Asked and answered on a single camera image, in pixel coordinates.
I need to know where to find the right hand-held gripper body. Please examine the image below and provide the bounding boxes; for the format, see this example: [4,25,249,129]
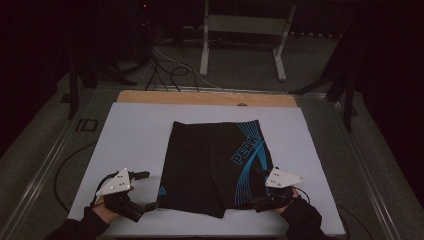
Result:
[254,167,305,213]

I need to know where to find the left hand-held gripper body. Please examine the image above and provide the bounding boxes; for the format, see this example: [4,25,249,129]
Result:
[95,167,148,224]

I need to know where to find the black shorts with blue print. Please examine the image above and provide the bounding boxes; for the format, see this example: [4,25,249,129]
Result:
[156,119,278,219]

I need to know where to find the person's right hand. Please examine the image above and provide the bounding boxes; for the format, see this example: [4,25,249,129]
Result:
[278,188,301,214]

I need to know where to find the person's left hand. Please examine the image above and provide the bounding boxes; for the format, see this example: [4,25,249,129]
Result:
[92,199,120,225]

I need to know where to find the white table mat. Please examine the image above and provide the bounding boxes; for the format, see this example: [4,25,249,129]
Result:
[67,102,346,238]

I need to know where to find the black tripod stand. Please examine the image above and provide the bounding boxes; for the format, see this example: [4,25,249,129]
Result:
[66,56,138,120]
[289,33,360,133]

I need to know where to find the dark equipment with red light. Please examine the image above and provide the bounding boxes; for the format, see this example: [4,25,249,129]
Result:
[113,0,156,64]

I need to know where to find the left hand-held gripper cable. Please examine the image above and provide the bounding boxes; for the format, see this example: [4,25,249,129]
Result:
[89,171,119,208]

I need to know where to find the hand-held gripper cable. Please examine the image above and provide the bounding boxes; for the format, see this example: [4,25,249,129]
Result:
[89,171,119,208]
[293,186,312,205]

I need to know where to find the right hand-held gripper cable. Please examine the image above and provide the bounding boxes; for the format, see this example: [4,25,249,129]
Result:
[293,186,312,205]

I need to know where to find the aluminium floor rail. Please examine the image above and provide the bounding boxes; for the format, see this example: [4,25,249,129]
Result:
[333,99,403,240]
[0,116,83,240]
[146,84,328,100]

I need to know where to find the black floor cable bundle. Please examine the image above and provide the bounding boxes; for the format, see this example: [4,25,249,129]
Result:
[144,46,201,93]

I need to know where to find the white floor cable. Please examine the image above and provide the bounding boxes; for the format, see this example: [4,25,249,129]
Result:
[152,45,219,90]

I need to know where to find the white metal stand frame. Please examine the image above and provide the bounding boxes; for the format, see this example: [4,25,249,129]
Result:
[199,0,298,83]

